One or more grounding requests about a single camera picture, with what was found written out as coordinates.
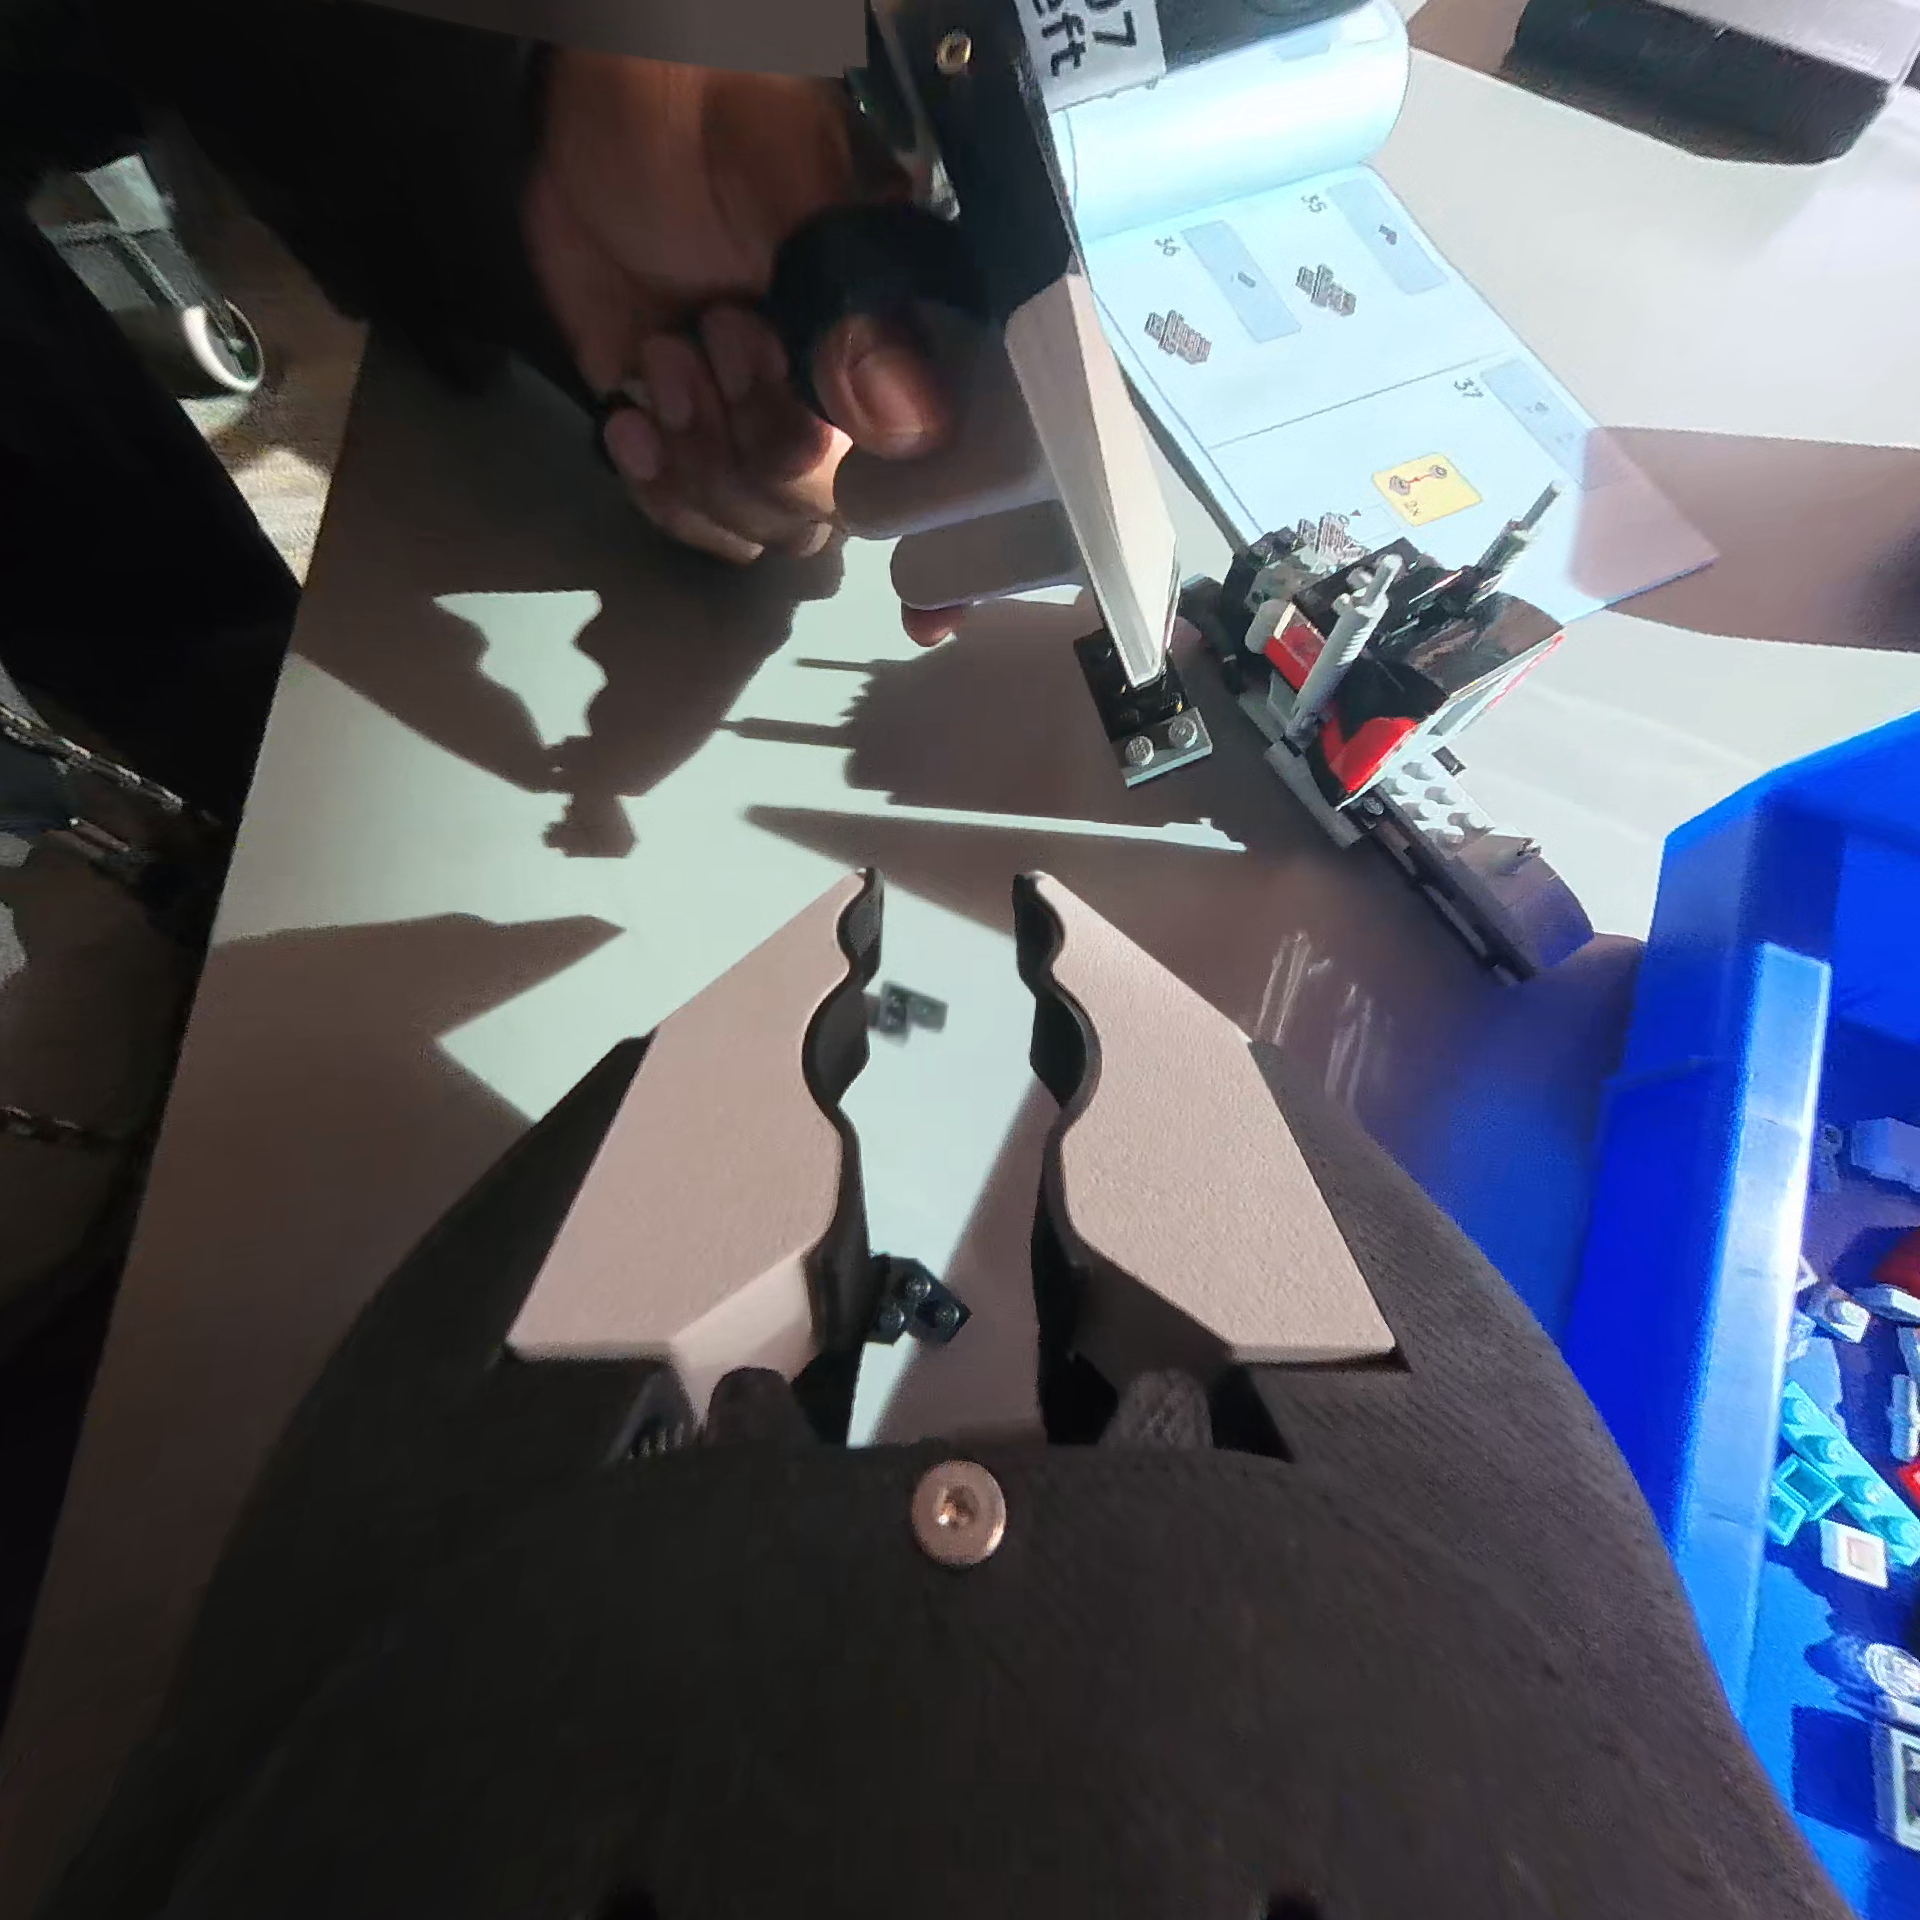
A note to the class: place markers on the black studded brick plate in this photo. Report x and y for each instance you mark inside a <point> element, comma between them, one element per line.
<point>1104,673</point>

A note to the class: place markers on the small black corner brick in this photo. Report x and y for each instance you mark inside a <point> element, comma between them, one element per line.
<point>922,1302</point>

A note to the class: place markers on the pile of mixed toy bricks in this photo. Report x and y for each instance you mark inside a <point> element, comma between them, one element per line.
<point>1844,1471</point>

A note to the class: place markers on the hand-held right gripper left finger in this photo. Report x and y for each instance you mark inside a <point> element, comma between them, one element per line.
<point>712,1204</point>

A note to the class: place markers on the person's left hand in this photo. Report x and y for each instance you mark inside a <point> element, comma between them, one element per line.
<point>671,231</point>

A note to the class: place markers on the grey chair base caster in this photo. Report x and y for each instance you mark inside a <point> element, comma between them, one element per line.
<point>122,255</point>

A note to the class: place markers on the toy brick truck model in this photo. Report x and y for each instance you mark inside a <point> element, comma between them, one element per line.
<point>1393,708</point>

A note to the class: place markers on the small dark brick piece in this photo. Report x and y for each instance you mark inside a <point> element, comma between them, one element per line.
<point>906,1004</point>

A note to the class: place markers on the light grey brick plate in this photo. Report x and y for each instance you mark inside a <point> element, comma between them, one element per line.
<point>1166,750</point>

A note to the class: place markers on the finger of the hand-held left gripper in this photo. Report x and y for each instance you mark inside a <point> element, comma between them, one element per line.
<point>991,563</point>
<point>1104,484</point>

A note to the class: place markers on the black rectangular box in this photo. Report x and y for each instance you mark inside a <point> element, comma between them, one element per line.
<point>1695,75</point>

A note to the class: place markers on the grey hoodie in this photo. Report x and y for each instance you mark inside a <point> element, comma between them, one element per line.
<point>79,1025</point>

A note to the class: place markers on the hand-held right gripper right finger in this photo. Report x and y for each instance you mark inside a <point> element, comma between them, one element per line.
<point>1220,1204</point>

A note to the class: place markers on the light blue instruction booklet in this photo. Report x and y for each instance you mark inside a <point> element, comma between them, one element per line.
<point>1349,388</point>

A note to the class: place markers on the blue plastic bin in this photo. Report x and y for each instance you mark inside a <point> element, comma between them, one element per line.
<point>1695,1121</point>

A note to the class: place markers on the person's left forearm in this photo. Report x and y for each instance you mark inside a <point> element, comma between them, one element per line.
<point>299,176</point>

